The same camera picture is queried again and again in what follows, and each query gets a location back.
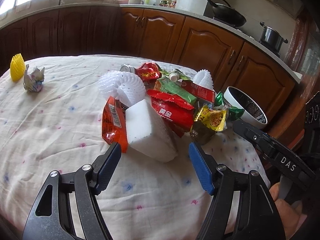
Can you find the red snack bag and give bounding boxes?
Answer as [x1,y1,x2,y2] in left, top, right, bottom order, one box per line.
[147,89,195,138]

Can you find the green spouted juice pouch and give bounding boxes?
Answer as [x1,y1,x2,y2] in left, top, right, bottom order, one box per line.
[159,69,191,86]

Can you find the small red wrapper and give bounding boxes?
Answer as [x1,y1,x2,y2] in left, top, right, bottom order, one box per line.
[135,62,162,83]

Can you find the paper wrapper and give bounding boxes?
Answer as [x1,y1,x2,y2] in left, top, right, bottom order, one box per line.
[23,64,45,93]

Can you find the right hand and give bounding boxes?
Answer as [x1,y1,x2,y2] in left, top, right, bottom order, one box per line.
[270,182,307,239]

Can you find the white floral tablecloth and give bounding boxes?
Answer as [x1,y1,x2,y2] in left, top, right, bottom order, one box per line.
[0,54,271,240]

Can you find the yellow foam fruit net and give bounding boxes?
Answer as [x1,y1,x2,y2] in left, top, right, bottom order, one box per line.
[10,53,26,82]

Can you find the wooden kitchen cabinets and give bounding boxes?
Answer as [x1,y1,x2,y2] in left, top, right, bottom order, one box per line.
[1,6,303,140]

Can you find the red flat packet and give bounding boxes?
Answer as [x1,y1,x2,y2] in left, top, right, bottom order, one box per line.
[181,80,215,103]

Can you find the green drink carton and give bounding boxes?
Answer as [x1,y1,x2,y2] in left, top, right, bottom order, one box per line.
[154,77,197,105]

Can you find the metal tin can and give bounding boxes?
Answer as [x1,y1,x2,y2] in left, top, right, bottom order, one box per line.
[120,64,136,74]

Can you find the green foil wrapper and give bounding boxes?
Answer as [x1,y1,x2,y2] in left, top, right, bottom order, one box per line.
[214,91,245,121]

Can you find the white countertop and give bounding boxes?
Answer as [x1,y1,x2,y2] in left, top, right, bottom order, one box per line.
[1,2,303,84]

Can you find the white foam block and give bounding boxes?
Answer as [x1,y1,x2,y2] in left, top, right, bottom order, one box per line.
[125,99,177,163]

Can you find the small white foam net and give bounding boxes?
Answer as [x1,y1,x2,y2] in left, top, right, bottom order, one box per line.
[193,69,213,90]

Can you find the black cooking pot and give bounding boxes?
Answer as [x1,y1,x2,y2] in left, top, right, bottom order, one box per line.
[259,22,288,57]

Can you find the black wok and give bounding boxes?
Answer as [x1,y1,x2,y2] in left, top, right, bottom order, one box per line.
[207,0,247,27]

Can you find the orange snack wrapper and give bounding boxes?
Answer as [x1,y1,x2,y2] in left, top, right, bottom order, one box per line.
[101,96,129,153]

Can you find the yellow green snack bag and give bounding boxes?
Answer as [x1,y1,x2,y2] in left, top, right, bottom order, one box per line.
[190,105,228,145]

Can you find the white rimmed trash bin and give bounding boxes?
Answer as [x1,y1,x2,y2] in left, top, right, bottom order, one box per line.
[223,86,268,129]

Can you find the large white foam net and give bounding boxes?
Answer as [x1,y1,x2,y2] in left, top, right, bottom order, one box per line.
[98,71,146,107]

